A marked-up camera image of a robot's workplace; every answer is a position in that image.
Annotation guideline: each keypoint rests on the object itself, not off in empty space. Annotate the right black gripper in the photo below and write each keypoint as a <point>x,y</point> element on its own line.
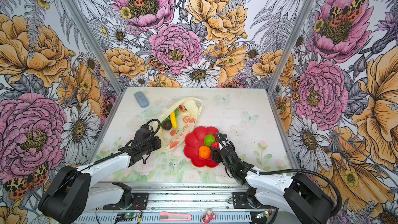
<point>215,155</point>

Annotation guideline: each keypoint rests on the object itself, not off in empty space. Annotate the blue-grey eraser block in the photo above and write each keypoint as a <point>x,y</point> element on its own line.
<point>141,99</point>

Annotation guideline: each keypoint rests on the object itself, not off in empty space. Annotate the fake orange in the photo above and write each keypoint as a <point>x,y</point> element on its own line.
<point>204,152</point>

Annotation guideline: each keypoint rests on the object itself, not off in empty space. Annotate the aluminium frame rail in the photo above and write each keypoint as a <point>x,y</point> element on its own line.
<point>195,201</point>

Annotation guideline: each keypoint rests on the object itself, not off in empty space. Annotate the pink utility knife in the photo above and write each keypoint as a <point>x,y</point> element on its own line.
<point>174,217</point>

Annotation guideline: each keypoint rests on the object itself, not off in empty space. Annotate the fake small strawberry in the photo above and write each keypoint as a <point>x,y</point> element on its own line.
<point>182,108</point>

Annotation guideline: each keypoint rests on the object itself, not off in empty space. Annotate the fake yellow banana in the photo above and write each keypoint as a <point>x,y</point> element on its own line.
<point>173,120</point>

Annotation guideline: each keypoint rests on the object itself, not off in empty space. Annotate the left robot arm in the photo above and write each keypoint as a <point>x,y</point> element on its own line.
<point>73,190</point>

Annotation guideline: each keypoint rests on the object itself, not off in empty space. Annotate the cream printed plastic bag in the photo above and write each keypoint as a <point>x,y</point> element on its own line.
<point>186,121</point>

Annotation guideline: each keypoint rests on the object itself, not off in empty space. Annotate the fake green lime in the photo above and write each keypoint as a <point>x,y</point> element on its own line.
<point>209,140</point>

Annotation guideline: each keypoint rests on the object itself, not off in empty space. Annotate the fake dark purple fruit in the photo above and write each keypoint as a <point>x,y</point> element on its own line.
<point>167,125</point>

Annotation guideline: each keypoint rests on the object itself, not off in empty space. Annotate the red flower-shaped plate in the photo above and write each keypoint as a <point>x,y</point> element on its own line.
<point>193,141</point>

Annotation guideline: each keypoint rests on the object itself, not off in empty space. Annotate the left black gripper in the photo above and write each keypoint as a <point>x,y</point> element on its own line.
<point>157,142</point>

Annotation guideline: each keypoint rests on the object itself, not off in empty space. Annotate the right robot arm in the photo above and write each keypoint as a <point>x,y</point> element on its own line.
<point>288,190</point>

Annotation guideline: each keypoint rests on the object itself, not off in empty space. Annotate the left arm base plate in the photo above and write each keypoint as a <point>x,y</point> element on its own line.
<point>135,201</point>

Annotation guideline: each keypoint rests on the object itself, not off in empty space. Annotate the small pink figurine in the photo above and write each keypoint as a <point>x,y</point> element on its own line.
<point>208,216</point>

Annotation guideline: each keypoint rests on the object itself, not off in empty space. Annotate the green circuit board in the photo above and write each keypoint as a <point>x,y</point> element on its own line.
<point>126,217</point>

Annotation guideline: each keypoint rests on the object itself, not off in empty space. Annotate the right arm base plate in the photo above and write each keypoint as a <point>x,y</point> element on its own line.
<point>243,200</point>

